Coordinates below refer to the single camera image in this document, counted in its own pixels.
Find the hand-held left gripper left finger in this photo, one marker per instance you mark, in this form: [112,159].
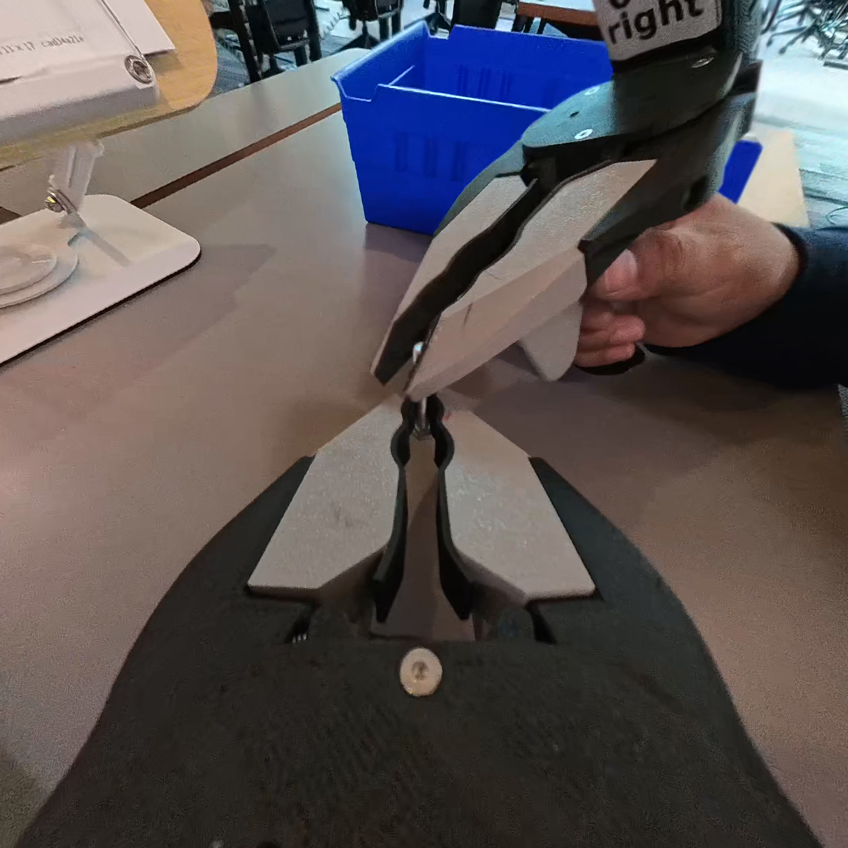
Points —
[318,517]

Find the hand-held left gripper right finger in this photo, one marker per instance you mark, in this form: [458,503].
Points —
[510,523]

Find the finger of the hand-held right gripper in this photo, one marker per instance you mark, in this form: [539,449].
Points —
[530,285]
[444,258]

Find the silver metal bolt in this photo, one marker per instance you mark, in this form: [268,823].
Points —
[416,371]

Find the silver metal nut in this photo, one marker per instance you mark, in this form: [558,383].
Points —
[421,429]

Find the person's right forearm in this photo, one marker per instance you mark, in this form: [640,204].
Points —
[821,318]

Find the person's right hand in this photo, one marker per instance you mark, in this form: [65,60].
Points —
[715,278]

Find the blue plastic bin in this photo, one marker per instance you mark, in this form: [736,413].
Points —
[411,165]

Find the black office chair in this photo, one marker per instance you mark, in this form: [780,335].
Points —
[808,26]
[278,33]
[371,10]

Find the white tablet stand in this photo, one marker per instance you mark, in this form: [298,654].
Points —
[132,258]

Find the printed instruction sheet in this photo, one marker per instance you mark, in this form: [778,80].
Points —
[66,26]

